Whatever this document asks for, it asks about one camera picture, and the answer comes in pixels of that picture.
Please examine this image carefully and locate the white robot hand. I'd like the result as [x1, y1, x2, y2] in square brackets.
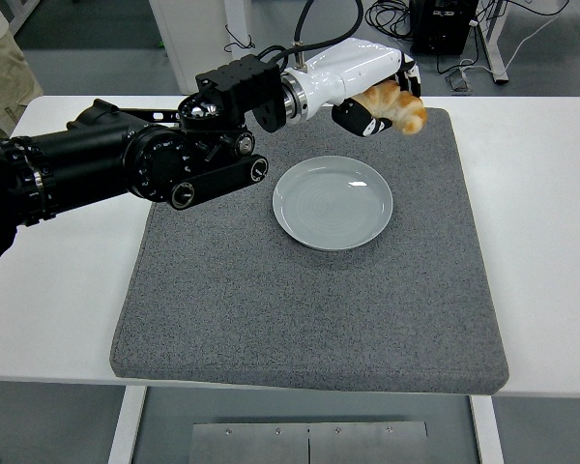
[293, 37, 424, 139]

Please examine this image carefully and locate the golden croissant bread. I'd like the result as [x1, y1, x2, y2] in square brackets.
[355, 79, 428, 136]

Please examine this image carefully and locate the pale grey round plate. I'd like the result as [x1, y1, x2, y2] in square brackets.
[272, 155, 394, 252]

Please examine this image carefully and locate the black computer case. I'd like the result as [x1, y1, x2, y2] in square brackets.
[409, 0, 479, 55]

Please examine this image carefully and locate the small grey power adapter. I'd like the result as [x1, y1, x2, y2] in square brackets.
[445, 67, 472, 92]

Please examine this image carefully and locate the white desk leg with foot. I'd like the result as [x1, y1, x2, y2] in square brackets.
[478, 0, 509, 85]

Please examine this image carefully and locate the white cabinet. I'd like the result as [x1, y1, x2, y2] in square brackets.
[148, 0, 238, 96]

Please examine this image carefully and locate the grey felt mat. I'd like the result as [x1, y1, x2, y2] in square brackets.
[108, 106, 508, 395]

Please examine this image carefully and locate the person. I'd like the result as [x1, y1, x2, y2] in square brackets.
[0, 0, 44, 141]

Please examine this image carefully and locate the white table leg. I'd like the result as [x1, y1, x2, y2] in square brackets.
[106, 386, 149, 464]
[468, 394, 507, 464]

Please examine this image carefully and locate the black cable bundle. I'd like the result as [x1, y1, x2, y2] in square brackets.
[364, 0, 415, 41]

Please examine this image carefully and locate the thin black hanging cable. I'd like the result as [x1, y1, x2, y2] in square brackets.
[223, 23, 256, 53]

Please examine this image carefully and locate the white desk post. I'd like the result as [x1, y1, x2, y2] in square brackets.
[221, 0, 256, 62]

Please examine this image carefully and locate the long white cable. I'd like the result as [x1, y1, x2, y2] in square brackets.
[458, 0, 570, 78]

